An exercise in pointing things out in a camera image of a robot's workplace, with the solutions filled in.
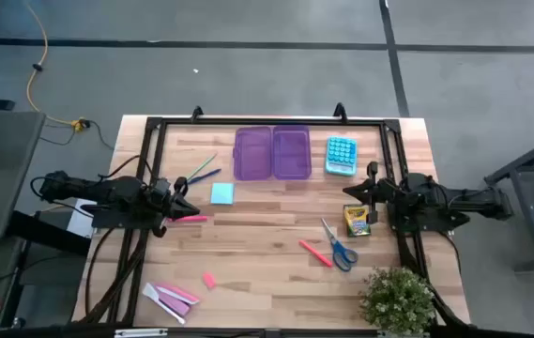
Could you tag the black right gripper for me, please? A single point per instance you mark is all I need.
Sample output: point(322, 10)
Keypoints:
point(373, 206)

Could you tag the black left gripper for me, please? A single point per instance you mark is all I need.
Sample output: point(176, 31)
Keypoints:
point(165, 211)

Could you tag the pink highlighter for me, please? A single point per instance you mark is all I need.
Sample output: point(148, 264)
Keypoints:
point(196, 219)

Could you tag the crayon box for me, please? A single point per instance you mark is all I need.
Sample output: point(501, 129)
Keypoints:
point(355, 220)

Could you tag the blue pen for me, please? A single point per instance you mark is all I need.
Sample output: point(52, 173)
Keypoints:
point(205, 176)

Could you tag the blue sticky notes pad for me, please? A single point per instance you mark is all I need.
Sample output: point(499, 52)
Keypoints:
point(222, 193)

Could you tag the green pencil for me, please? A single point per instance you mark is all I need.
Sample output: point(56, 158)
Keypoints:
point(203, 165)

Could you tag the pink eraser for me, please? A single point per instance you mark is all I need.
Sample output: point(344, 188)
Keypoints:
point(209, 281)

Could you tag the orange pink marker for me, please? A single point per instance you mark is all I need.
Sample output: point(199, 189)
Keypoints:
point(315, 253)

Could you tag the purple plastic pencil case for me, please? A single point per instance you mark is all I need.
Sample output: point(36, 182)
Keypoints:
point(271, 152)

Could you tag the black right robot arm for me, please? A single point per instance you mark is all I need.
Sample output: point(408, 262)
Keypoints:
point(435, 197)

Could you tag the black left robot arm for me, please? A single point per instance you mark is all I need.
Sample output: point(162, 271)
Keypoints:
point(107, 190)

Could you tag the white paper sheet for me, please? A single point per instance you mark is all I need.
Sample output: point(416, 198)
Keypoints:
point(81, 221)

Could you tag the small green potted plant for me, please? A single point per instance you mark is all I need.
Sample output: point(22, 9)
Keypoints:
point(398, 300)

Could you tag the silver aluminium bar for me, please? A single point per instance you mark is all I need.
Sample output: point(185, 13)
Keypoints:
point(140, 333)

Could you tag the grey metal table stand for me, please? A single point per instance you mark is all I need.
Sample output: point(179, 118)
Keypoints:
point(531, 225)

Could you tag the grey desk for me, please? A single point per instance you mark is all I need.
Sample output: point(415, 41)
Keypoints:
point(4, 188)

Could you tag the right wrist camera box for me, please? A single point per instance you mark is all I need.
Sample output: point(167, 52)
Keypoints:
point(390, 188)

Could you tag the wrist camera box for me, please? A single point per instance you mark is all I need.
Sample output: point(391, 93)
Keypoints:
point(161, 188)
point(390, 188)

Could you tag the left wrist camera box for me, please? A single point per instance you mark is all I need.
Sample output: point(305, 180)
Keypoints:
point(161, 188)

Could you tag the black frame clamp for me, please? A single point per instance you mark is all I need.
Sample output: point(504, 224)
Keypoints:
point(196, 113)
point(340, 112)

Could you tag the black aluminium table frame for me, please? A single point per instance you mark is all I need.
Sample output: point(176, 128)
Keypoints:
point(271, 122)

